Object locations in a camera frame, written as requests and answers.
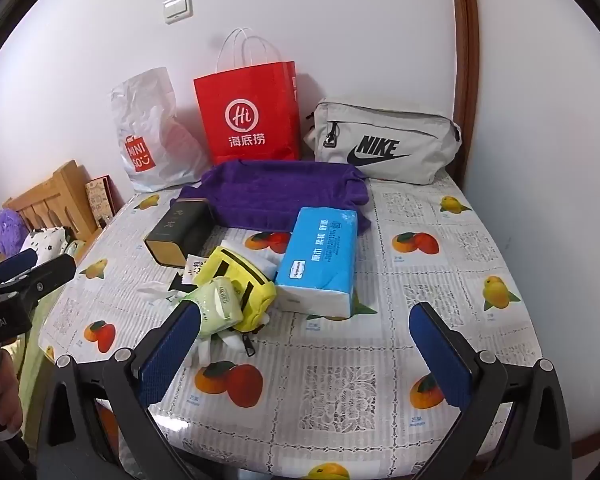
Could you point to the blue tissue pack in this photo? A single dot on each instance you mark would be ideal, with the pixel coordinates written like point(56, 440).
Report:
point(320, 260)

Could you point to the purple plush toy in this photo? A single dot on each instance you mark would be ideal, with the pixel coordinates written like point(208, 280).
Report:
point(7, 230)

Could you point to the light green tissue packet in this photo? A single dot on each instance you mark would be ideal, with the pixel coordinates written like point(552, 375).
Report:
point(215, 305)

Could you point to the fruit print tablecloth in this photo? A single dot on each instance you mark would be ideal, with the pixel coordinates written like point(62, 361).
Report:
point(380, 285)

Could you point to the small white printed packet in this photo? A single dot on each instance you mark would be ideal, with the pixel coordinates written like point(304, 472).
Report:
point(196, 267)

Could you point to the wooden headboard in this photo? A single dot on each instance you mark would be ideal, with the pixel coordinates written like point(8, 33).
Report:
point(45, 200)

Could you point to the white light switch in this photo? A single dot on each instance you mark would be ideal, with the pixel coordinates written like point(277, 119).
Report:
point(178, 7)

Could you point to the brown wooden door frame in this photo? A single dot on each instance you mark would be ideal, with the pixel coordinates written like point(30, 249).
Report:
point(465, 60)

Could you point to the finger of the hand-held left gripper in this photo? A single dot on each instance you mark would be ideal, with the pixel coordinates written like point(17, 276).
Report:
point(47, 272)
point(11, 262)

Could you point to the purple towel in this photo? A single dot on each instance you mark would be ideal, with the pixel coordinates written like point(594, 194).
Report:
point(275, 192)

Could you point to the white spotted plush toy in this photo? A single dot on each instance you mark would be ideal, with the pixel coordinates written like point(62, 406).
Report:
point(47, 240)

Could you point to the grey waist bag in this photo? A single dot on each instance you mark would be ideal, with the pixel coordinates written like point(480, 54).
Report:
point(385, 140)

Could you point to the yellow zip pouch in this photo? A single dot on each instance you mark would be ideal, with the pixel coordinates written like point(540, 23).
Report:
point(240, 277)

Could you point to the person's left hand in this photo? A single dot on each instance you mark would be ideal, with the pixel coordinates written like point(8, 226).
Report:
point(6, 390)

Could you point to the red paper shopping bag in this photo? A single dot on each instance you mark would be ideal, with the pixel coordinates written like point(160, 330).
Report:
point(250, 110)

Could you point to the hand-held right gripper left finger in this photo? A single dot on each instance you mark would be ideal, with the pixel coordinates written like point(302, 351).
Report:
point(170, 355)

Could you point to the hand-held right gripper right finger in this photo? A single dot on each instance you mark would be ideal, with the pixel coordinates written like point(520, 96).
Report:
point(440, 355)

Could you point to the decorated book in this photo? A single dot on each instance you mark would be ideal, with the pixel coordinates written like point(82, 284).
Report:
point(99, 197)

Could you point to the light green blanket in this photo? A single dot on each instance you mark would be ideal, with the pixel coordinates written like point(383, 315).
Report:
point(30, 360)

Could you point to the dark green tea tin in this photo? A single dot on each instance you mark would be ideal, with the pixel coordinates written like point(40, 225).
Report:
point(180, 230)

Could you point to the white plastic shopping bag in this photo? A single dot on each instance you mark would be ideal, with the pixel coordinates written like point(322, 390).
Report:
point(150, 130)

